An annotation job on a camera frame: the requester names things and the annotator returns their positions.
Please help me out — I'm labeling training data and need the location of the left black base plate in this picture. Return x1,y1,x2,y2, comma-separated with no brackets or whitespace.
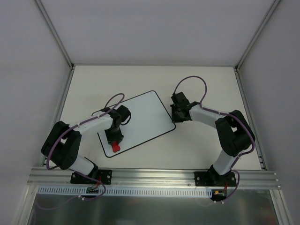
70,169,113,185

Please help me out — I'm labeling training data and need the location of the aluminium mounting rail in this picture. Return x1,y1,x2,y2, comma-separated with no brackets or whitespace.
27,167,281,190

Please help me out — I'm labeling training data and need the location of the right aluminium frame post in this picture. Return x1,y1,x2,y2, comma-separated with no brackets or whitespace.
235,0,281,72

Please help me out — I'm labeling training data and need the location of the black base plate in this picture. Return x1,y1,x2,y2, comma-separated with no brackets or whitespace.
194,171,237,187
70,169,113,185

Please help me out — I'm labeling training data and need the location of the left aluminium frame post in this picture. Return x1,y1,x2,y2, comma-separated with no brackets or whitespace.
34,0,75,71

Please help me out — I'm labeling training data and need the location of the white whiteboard black rim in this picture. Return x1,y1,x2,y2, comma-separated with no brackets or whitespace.
97,90,176,158

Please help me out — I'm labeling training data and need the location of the aluminium frame post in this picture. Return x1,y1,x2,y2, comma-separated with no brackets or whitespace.
235,0,281,72
34,0,75,71

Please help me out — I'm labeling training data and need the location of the red whiteboard eraser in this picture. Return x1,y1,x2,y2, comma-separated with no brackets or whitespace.
112,142,120,153

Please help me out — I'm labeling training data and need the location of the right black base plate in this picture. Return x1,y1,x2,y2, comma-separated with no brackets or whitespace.
194,171,237,187

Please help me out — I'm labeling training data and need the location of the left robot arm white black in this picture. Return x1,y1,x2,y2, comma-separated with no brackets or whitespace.
41,105,131,183

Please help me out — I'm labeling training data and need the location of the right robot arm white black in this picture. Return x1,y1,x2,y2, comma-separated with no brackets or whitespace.
171,102,255,186

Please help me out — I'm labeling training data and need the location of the white slotted cable duct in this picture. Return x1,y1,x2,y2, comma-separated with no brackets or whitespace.
37,186,212,198

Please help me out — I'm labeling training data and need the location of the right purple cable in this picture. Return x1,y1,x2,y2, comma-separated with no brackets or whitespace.
173,76,256,207

